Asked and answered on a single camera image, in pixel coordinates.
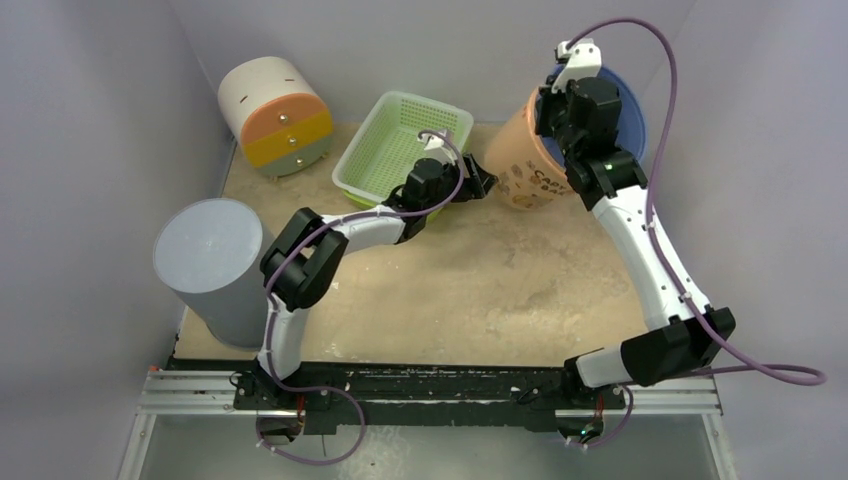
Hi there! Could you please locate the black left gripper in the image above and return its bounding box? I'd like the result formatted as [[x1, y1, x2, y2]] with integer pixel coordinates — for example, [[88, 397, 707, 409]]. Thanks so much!
[[422, 154, 495, 217]]

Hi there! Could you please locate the orange capybara bucket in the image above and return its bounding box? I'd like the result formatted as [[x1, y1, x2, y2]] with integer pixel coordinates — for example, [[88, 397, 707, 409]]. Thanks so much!
[[482, 92, 574, 211]]

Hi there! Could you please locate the blue plastic bucket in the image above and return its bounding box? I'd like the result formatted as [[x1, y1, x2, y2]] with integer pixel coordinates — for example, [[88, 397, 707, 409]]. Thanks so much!
[[534, 66, 648, 170]]

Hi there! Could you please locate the grey plastic bucket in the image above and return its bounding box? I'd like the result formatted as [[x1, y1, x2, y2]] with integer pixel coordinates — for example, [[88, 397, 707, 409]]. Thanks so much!
[[153, 198, 271, 350]]

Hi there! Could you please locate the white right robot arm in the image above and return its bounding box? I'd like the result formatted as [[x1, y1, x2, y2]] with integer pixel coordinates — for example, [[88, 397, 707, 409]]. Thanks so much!
[[536, 77, 736, 407]]

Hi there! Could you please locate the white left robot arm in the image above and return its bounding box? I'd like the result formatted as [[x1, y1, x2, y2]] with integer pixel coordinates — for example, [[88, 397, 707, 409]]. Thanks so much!
[[257, 154, 497, 409]]

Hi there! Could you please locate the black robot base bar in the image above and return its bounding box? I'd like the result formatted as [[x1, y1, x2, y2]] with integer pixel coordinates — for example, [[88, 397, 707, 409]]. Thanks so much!
[[166, 357, 628, 436]]

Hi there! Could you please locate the green plastic basket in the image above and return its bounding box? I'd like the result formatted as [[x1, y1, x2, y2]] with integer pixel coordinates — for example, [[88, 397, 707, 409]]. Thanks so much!
[[331, 91, 474, 208]]

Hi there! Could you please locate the white cylindrical drawer cabinet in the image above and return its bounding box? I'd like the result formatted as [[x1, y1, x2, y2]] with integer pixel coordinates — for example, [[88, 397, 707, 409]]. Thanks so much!
[[217, 56, 334, 178]]

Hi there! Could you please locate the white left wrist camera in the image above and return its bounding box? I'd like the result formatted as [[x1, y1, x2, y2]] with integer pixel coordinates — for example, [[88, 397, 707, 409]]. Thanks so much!
[[418, 129, 461, 164]]

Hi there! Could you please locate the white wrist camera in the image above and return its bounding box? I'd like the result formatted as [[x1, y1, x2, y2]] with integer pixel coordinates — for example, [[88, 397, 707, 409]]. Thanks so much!
[[418, 129, 461, 164], [551, 38, 602, 93]]

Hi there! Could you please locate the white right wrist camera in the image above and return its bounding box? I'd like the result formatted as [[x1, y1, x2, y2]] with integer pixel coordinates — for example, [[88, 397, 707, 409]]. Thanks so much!
[[551, 38, 602, 93]]

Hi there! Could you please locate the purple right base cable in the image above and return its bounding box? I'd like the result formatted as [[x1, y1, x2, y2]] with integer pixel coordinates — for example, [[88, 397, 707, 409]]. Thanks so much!
[[566, 384, 636, 452]]

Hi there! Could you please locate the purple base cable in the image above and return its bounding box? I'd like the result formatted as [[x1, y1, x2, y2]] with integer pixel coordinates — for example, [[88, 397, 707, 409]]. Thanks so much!
[[254, 386, 368, 466], [566, 384, 636, 452]]

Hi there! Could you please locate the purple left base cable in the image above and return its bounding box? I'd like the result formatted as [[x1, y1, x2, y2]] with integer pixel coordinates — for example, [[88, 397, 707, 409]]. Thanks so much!
[[254, 386, 368, 466]]

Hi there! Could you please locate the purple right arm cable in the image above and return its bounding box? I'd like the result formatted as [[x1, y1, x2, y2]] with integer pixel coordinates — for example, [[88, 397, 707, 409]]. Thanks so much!
[[563, 16, 828, 388]]

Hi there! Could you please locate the aluminium frame rail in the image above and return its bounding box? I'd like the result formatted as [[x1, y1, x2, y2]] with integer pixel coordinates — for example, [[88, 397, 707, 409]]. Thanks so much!
[[119, 361, 737, 479]]

